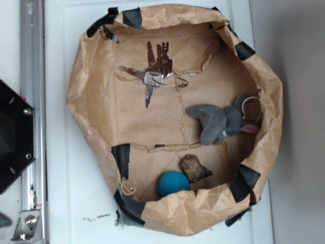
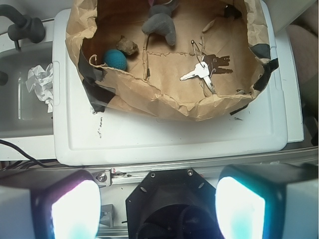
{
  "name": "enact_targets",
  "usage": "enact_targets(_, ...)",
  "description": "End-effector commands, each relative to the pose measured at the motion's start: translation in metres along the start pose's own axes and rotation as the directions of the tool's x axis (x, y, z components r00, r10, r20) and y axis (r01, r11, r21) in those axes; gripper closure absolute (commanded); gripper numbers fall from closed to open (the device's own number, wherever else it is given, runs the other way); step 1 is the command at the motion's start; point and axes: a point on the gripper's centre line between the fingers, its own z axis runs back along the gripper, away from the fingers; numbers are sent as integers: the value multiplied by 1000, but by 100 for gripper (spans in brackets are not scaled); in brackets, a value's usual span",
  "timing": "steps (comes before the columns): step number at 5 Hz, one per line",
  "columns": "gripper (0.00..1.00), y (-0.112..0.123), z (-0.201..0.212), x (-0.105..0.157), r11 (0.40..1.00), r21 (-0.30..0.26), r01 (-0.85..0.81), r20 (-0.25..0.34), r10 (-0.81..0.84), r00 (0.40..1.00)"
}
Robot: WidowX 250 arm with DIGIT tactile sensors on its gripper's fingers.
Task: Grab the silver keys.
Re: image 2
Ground aluminium extrusion rail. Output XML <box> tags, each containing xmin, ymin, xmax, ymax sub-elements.
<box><xmin>0</xmin><ymin>146</ymin><xmax>319</xmax><ymax>186</ymax></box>

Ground dark grey faucet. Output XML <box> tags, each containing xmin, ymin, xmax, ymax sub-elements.
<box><xmin>0</xmin><ymin>4</ymin><xmax>46</xmax><ymax>51</ymax></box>

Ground teal dimpled ball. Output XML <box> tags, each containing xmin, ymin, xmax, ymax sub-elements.
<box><xmin>103</xmin><ymin>49</ymin><xmax>127</xmax><ymax>71</ymax></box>

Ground white plastic board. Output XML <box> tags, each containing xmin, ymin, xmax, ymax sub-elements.
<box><xmin>52</xmin><ymin>9</ymin><xmax>288</xmax><ymax>165</ymax></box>

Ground crumpled brown paper bag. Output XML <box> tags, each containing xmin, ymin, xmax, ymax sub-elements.
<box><xmin>65</xmin><ymin>0</ymin><xmax>278</xmax><ymax>121</ymax></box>

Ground grey plush bunny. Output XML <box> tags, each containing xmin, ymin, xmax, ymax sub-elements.
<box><xmin>142</xmin><ymin>0</ymin><xmax>179</xmax><ymax>46</ymax></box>

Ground black octagonal mount plate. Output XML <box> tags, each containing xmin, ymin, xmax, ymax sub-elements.
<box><xmin>126</xmin><ymin>168</ymin><xmax>223</xmax><ymax>239</ymax></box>

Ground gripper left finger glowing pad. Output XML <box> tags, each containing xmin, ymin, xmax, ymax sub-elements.
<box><xmin>0</xmin><ymin>168</ymin><xmax>101</xmax><ymax>239</ymax></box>

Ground black cable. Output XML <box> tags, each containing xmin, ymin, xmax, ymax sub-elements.
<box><xmin>0</xmin><ymin>139</ymin><xmax>58</xmax><ymax>170</ymax></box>

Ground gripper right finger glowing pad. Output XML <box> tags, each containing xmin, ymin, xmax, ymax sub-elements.
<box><xmin>215</xmin><ymin>163</ymin><xmax>319</xmax><ymax>239</ymax></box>

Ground brown rock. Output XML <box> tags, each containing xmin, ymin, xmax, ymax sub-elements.
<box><xmin>116</xmin><ymin>35</ymin><xmax>139</xmax><ymax>56</ymax></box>

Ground silver corner bracket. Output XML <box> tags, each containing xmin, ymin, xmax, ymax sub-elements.
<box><xmin>92</xmin><ymin>169</ymin><xmax>112</xmax><ymax>188</ymax></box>

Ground silver keys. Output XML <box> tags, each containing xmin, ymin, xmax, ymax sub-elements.
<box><xmin>180</xmin><ymin>40</ymin><xmax>233</xmax><ymax>94</ymax></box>

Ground crumpled white paper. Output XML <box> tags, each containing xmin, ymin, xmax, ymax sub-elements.
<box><xmin>25</xmin><ymin>63</ymin><xmax>54</xmax><ymax>113</ymax></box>

